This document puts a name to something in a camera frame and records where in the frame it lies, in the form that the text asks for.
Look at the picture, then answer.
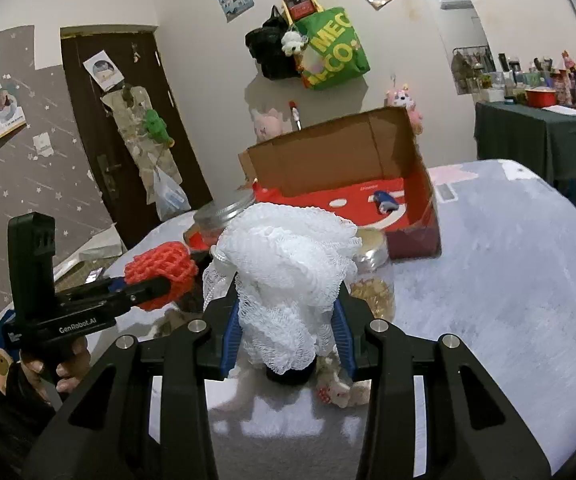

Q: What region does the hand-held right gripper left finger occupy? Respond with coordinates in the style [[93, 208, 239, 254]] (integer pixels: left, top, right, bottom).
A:
[[20, 292, 249, 480]]

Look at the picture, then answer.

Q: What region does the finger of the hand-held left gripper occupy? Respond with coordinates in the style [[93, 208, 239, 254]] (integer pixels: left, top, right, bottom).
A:
[[54, 276, 131, 306], [58, 276, 173, 318]]

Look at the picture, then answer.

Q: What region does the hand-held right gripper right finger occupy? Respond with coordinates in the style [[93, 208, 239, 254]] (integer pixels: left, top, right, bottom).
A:
[[333, 294, 554, 480]]

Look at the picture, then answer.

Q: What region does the red foam net sleeve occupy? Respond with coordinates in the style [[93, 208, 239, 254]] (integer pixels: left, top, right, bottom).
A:
[[124, 241, 199, 312]]

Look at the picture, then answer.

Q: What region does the small white pink plush toy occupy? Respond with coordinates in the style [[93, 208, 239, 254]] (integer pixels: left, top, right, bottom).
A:
[[315, 355, 371, 408]]

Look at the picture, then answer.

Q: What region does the white mesh bath pouf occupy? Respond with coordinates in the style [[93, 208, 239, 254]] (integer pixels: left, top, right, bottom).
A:
[[203, 202, 361, 376]]

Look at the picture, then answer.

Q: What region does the cardboard box with red base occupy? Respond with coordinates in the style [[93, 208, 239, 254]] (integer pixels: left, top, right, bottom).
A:
[[238, 106, 442, 261]]

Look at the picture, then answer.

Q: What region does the person's left hand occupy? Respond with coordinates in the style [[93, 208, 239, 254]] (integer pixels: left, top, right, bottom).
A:
[[20, 337, 92, 401]]

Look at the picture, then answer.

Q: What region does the flat white box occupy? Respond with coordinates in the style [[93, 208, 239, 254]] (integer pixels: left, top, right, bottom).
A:
[[53, 237, 124, 281]]

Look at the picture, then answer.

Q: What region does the clear jar with golden contents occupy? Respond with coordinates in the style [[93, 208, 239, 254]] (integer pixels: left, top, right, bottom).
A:
[[345, 227, 396, 323]]

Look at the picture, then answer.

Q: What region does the clear plastic bag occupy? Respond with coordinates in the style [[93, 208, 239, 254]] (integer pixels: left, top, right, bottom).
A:
[[153, 167, 191, 221]]

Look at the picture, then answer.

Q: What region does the clear jar with green label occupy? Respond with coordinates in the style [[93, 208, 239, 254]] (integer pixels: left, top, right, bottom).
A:
[[184, 192, 257, 253]]

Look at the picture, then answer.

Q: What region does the dark brown door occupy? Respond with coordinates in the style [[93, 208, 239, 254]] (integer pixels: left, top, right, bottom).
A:
[[60, 27, 213, 251]]

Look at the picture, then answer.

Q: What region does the small blue item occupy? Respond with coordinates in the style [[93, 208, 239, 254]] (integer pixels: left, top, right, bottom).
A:
[[372, 191, 401, 215]]

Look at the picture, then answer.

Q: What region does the green plush toy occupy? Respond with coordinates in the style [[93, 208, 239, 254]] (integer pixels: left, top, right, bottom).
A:
[[144, 108, 175, 148]]

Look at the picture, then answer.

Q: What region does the beige door hanging organiser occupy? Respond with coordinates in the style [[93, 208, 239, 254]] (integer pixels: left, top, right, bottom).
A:
[[100, 85, 183, 206]]

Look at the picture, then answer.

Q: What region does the white photo card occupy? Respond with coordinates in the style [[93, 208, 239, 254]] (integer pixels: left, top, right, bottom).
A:
[[83, 51, 125, 92]]

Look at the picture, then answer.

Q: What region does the pale pink plush toy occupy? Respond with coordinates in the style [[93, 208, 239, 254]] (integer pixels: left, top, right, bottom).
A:
[[250, 107, 291, 143]]

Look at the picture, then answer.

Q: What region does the pink plush toy with bow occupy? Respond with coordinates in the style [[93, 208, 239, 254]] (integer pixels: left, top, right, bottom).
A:
[[385, 84, 425, 136]]

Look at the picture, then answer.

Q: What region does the table with dark green cloth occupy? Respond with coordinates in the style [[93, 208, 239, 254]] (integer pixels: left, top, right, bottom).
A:
[[474, 100, 576, 183]]

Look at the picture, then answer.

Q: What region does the black bag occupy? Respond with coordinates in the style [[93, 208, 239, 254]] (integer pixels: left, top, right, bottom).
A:
[[245, 5, 301, 81]]

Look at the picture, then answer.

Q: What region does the green tote bag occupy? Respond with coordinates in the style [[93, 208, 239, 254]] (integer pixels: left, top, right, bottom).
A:
[[295, 6, 371, 92]]

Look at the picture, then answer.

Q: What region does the clothes rack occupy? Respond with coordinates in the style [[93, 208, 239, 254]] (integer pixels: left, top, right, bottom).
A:
[[450, 46, 496, 96]]

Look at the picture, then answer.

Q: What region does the red pot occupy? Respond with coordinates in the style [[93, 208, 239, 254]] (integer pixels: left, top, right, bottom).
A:
[[524, 87, 558, 109]]

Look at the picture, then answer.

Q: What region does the row of bottles and jars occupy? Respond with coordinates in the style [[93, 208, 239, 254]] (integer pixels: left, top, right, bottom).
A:
[[495, 50, 576, 113]]

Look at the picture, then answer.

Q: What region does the metal door handle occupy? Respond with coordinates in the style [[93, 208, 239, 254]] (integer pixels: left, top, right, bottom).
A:
[[97, 154, 124, 191]]

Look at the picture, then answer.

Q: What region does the small white wall paper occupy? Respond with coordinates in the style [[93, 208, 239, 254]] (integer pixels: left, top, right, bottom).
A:
[[33, 131, 55, 162]]

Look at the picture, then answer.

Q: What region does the wall calendar with photo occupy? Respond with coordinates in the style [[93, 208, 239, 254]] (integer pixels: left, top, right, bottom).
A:
[[0, 77, 29, 141]]

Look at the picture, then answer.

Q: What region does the white plush keychain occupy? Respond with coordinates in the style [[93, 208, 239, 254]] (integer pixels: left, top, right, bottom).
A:
[[280, 30, 305, 57]]

